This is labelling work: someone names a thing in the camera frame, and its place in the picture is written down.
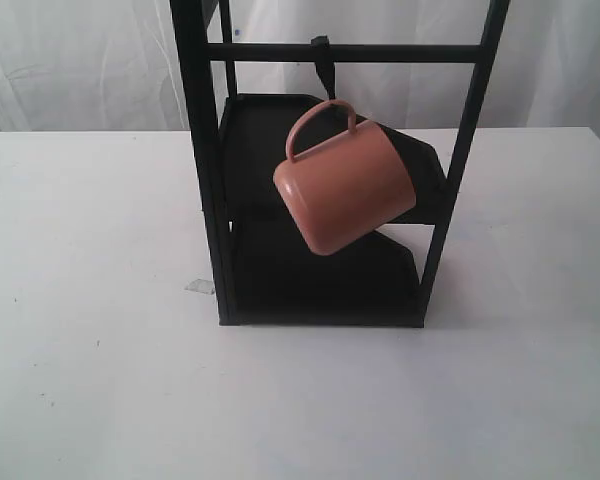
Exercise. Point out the pink ceramic mug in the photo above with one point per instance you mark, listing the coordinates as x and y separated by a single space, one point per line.
344 187

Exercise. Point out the clear tape piece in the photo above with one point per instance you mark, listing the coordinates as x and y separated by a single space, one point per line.
201 286

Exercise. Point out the white backdrop curtain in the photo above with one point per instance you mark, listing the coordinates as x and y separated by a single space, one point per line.
112 65

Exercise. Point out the black two-tier metal rack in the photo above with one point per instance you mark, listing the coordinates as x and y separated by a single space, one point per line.
263 271

